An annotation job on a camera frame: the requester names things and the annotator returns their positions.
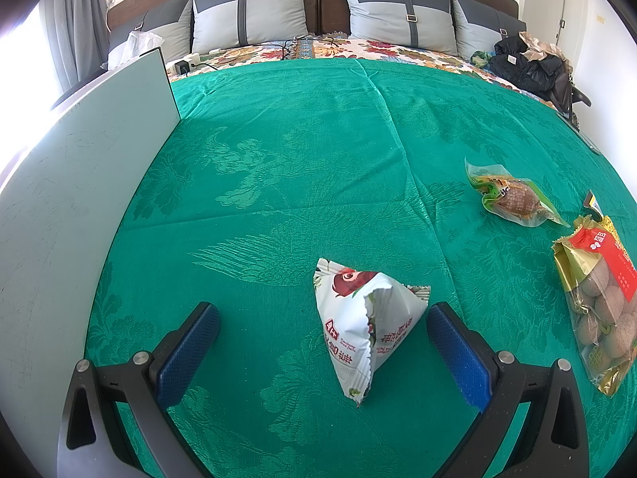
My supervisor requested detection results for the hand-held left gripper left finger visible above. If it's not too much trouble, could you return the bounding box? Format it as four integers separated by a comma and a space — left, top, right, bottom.
57, 301, 221, 478

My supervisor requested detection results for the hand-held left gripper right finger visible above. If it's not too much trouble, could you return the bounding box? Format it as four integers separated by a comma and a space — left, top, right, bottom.
426, 301, 590, 478

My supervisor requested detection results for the white triangular snack packet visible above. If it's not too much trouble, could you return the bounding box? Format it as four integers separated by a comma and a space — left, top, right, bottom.
313, 258, 432, 408

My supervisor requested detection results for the large walnut bag red label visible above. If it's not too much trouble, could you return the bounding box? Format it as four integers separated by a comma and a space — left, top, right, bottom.
552, 214, 637, 396

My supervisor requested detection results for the clear packet with brown egg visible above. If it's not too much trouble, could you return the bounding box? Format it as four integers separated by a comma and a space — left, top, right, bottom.
464, 158, 571, 228

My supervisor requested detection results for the white board panel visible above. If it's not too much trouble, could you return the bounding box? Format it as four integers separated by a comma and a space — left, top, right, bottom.
0, 47, 182, 439

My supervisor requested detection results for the green patterned blanket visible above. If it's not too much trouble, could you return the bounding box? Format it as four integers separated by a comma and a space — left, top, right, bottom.
82, 57, 637, 478

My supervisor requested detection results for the black chair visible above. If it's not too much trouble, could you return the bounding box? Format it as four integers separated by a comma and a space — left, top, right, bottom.
552, 72, 593, 120

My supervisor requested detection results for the black jacket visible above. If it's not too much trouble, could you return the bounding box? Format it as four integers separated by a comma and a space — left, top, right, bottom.
490, 37, 573, 93

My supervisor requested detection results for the white power strip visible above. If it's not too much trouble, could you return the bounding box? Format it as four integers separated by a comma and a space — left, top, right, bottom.
184, 49, 222, 67

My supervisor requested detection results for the floral bedsheet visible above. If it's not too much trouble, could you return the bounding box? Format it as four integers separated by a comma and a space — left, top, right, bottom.
166, 35, 563, 110

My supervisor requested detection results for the white plastic bag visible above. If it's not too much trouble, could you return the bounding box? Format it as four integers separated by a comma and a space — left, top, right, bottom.
107, 30, 164, 68

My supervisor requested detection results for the beige cloth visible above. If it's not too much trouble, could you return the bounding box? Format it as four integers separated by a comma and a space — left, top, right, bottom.
518, 31, 565, 61

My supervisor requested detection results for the grey pillow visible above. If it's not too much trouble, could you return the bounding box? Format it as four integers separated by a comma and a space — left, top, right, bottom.
107, 0, 195, 63
450, 0, 528, 58
339, 0, 459, 55
191, 0, 310, 55

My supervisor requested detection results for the grey curtain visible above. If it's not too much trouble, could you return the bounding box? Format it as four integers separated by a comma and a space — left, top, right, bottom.
40, 0, 113, 100

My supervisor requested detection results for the white door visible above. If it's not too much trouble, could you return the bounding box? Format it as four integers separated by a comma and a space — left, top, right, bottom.
552, 0, 598, 75

